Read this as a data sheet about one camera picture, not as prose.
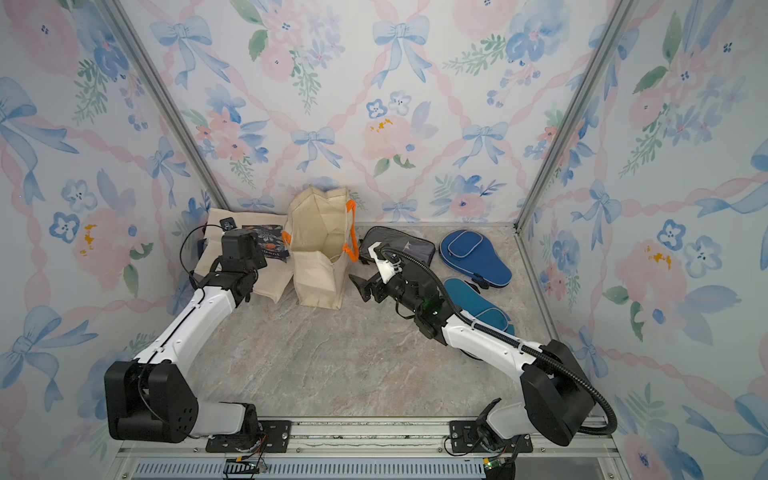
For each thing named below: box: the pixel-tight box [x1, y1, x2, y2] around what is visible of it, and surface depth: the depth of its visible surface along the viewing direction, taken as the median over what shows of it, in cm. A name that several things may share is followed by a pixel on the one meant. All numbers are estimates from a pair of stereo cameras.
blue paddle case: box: [439, 230, 513, 289], surface depth 109 cm
